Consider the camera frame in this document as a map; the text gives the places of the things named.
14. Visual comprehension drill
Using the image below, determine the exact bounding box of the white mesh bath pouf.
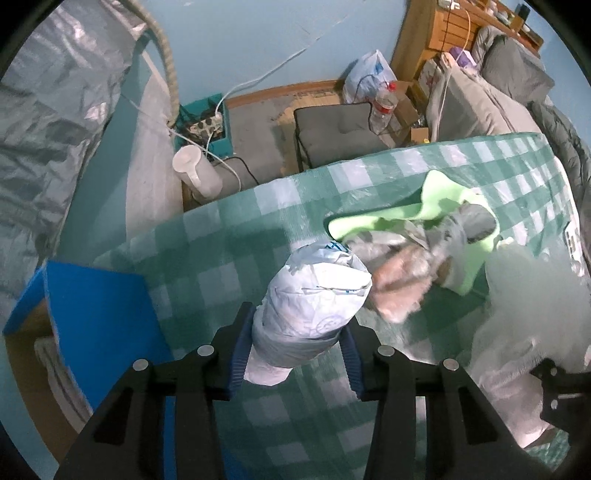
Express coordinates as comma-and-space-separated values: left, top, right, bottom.
467, 239, 590, 447

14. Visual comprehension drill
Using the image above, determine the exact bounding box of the grey patterned cloth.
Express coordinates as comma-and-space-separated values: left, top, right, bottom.
345, 203, 497, 287

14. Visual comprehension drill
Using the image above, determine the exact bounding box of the light blue sock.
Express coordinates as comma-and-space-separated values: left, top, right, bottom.
245, 240, 372, 387

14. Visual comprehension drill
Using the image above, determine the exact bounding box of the bright green cloth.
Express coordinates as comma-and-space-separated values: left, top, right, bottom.
327, 170, 500, 296

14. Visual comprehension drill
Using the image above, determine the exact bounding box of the blue edged cardboard box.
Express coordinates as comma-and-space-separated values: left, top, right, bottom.
3, 261, 172, 464

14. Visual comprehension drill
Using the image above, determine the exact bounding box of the green white checkered tablecloth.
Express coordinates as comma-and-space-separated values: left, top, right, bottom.
96, 133, 578, 479

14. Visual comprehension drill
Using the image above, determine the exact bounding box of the pink knitted garment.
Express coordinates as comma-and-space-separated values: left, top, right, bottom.
369, 245, 433, 324

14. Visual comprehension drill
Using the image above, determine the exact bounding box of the white plastic jug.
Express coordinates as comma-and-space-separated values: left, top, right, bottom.
172, 145, 222, 201

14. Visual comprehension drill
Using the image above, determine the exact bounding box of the grey sofa cushion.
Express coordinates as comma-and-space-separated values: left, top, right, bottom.
426, 26, 590, 260

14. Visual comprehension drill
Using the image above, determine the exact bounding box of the teal crate with power strip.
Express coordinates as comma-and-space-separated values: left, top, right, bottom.
174, 93, 235, 159

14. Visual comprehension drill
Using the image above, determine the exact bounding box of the dark grey seat cushion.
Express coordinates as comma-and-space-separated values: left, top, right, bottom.
294, 102, 390, 172

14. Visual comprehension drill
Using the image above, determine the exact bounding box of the clear plastic water bottle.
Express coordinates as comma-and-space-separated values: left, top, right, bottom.
369, 81, 399, 135

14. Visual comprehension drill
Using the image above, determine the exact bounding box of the silver crinkled cover sheet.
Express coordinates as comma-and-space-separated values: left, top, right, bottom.
0, 0, 150, 296

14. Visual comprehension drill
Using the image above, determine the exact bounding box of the white plastic bag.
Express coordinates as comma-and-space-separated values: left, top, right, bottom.
342, 50, 397, 104

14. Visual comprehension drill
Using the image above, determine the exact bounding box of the wooden slatted headboard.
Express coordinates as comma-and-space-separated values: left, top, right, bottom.
391, 0, 544, 81

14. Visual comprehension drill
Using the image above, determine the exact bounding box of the white wall cable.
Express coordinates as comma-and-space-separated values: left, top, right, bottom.
202, 0, 408, 153

